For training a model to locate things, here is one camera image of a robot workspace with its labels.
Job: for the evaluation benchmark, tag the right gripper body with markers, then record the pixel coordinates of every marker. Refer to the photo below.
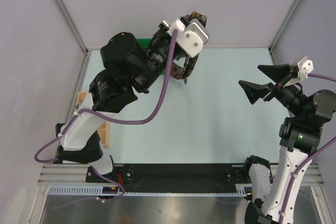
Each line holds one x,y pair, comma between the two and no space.
291,95

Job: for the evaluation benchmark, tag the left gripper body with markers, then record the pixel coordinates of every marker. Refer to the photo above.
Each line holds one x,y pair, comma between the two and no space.
158,52

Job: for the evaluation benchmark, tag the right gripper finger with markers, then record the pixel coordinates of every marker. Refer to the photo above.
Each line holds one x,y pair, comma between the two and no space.
277,73
255,91

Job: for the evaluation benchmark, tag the orange grey patterned tie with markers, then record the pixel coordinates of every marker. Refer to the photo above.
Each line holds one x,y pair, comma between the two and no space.
182,73

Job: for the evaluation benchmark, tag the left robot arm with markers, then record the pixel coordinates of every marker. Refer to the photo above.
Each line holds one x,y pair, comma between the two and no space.
128,69

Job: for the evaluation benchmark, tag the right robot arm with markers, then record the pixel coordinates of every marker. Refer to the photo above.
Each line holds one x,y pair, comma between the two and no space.
273,198

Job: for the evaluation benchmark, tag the green plastic bin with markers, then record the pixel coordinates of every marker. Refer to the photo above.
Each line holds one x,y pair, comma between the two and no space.
144,42

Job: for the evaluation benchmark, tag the wooden compartment box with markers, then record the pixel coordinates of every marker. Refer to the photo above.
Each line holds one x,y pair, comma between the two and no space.
104,128

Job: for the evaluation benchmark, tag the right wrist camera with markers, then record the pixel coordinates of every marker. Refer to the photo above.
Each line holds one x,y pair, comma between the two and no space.
301,67

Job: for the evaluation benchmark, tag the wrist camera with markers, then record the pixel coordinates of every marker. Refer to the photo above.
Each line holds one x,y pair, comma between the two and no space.
191,37
301,67

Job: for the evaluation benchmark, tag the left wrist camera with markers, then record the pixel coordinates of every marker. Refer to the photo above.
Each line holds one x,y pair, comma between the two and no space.
191,37

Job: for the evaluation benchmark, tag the white cable duct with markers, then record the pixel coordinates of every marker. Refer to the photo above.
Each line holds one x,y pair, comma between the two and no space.
100,190

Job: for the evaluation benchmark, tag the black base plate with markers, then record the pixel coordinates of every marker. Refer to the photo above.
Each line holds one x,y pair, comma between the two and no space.
178,175

